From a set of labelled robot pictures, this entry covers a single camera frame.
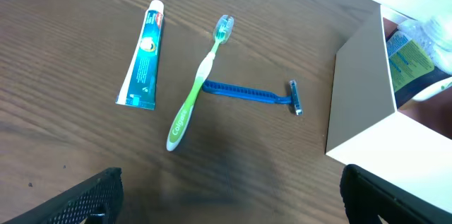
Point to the green toothbrush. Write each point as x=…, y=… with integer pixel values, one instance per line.
x=180, y=124

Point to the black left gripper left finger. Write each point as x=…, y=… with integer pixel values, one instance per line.
x=98, y=199

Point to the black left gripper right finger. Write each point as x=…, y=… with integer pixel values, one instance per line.
x=370, y=199

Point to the blue disposable razor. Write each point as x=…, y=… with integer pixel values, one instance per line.
x=256, y=95

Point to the white cardboard box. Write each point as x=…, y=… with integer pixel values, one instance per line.
x=410, y=146

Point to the teal toothpaste tube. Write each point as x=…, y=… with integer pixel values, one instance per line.
x=139, y=86

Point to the clear spray bottle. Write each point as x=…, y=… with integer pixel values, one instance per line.
x=419, y=54

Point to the white cream tube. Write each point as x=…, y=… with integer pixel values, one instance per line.
x=428, y=92

